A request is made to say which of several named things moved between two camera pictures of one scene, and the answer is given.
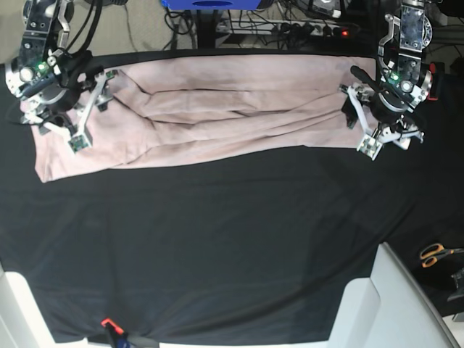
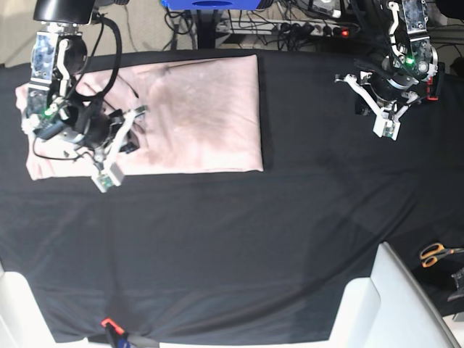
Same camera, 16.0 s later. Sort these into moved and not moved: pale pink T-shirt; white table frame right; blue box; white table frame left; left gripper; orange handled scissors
Moved: pale pink T-shirt; left gripper
Not moved: white table frame left; orange handled scissors; blue box; white table frame right
